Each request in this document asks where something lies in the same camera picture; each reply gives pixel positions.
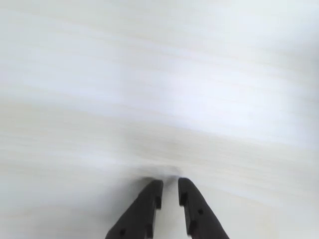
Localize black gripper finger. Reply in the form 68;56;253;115
104;179;164;239
177;177;230;239

